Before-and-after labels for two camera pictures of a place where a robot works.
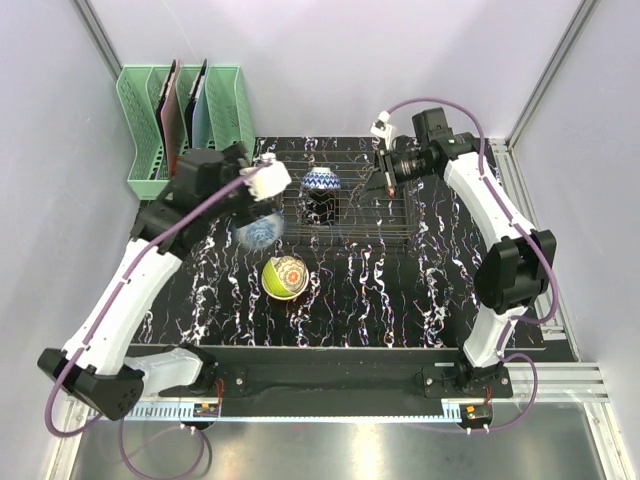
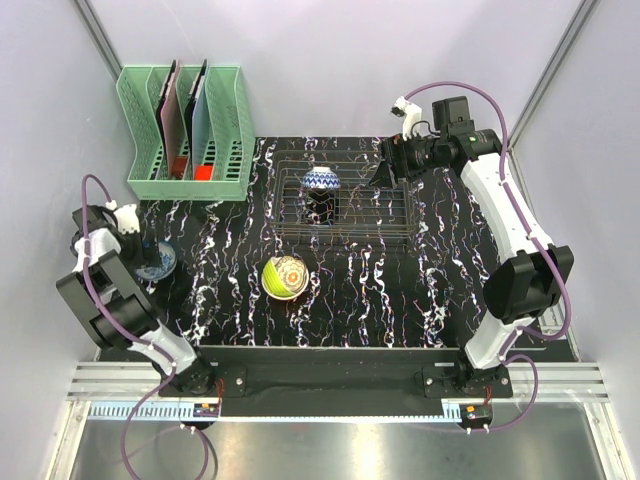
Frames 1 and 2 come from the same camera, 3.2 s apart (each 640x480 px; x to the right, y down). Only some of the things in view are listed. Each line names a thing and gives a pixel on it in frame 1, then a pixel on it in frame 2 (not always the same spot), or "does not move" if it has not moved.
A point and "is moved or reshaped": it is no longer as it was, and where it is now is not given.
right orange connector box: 475,415 does not move
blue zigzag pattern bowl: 321,178 does not move
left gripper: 251,208 -> 149,254
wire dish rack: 362,207 does not move
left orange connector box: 205,409 does not move
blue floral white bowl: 262,233 is moved or reshaped
